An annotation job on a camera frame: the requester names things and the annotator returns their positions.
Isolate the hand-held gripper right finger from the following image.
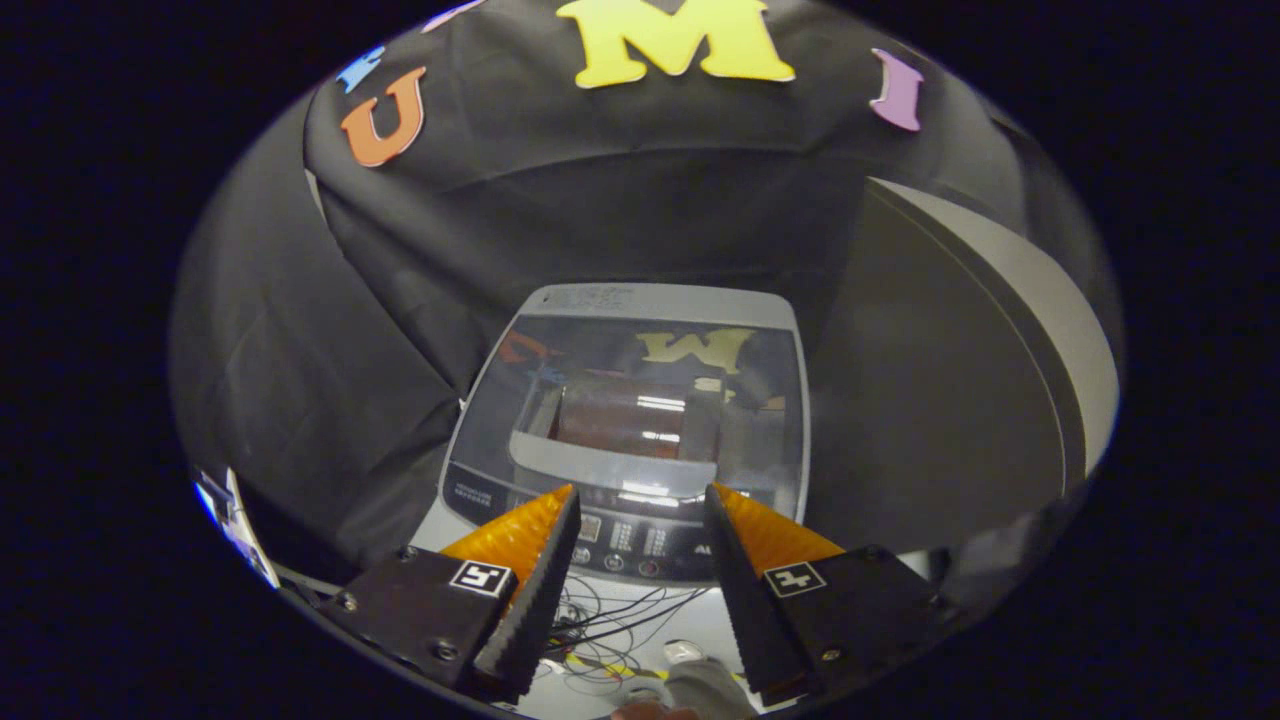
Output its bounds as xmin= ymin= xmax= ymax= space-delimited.
xmin=702 ymin=482 xmax=963 ymax=706

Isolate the grey washing machine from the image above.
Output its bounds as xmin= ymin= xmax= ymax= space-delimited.
xmin=410 ymin=283 xmax=813 ymax=586

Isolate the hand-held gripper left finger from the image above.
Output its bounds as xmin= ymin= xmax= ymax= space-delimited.
xmin=318 ymin=484 xmax=583 ymax=701

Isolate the black backdrop cloth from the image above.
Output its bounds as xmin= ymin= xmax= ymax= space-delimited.
xmin=168 ymin=0 xmax=1101 ymax=591

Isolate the tangle of thin cables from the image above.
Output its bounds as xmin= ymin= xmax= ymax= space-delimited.
xmin=540 ymin=575 xmax=713 ymax=693

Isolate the white and blue device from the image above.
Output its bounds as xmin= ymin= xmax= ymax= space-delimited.
xmin=195 ymin=468 xmax=281 ymax=589

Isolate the person's grey trouser leg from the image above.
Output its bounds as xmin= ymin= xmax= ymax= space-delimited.
xmin=665 ymin=660 xmax=761 ymax=719

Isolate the dark washing machine lid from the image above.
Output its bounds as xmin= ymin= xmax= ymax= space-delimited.
xmin=462 ymin=283 xmax=809 ymax=501

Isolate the beige cabinet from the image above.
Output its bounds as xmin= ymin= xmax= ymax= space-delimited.
xmin=810 ymin=178 xmax=1119 ymax=553

